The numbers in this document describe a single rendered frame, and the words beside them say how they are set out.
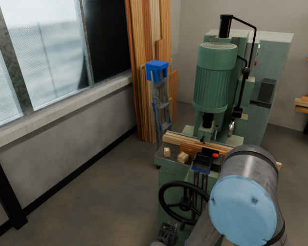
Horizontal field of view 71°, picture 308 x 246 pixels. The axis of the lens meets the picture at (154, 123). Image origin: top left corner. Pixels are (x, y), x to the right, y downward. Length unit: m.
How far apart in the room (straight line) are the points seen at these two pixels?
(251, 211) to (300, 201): 2.18
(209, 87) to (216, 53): 0.16
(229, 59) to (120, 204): 1.65
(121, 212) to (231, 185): 1.78
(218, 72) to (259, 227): 0.73
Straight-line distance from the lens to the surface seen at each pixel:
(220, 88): 1.06
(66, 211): 2.28
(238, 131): 1.40
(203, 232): 0.80
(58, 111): 2.04
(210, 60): 1.02
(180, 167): 1.24
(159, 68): 1.97
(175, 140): 1.34
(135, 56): 2.53
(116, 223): 2.09
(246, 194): 0.42
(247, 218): 0.44
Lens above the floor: 1.71
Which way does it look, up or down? 31 degrees down
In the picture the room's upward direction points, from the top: straight up
